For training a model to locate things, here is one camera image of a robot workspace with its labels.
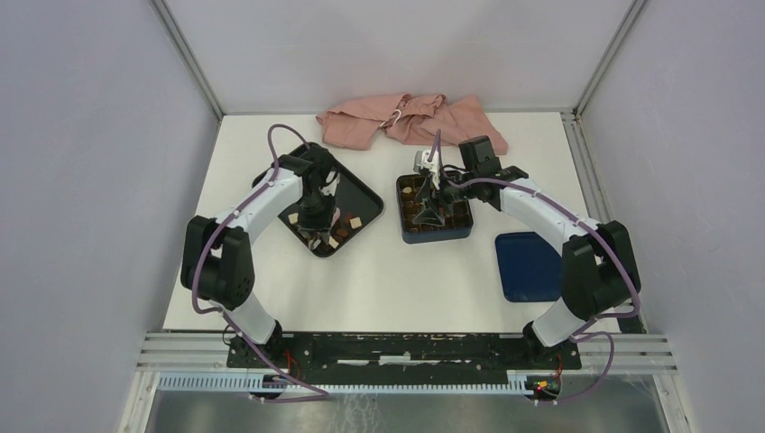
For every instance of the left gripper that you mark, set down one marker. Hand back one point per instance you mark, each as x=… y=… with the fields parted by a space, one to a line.
x=322 y=224

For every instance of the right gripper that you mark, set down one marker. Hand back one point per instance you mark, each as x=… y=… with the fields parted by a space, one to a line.
x=428 y=214

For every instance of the blue chocolate box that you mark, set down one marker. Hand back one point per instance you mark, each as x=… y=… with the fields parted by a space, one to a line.
x=458 y=223

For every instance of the black chocolate tray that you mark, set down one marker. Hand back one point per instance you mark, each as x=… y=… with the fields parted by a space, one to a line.
x=352 y=203

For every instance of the blue box lid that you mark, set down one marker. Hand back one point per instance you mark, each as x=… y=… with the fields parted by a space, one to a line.
x=530 y=269

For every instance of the pink silicone tongs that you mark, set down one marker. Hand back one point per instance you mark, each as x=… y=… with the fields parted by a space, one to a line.
x=318 y=230

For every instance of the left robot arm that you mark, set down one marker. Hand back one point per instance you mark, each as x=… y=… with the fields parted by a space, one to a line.
x=217 y=263

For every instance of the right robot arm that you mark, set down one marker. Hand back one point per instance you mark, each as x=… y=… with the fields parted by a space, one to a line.
x=600 y=278

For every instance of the pink cloth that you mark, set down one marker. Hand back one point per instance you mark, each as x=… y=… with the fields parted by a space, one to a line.
x=408 y=119

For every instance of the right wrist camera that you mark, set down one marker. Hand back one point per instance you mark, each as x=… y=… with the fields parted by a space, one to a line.
x=428 y=161

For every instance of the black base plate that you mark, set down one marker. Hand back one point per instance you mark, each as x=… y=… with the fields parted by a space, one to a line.
x=414 y=359

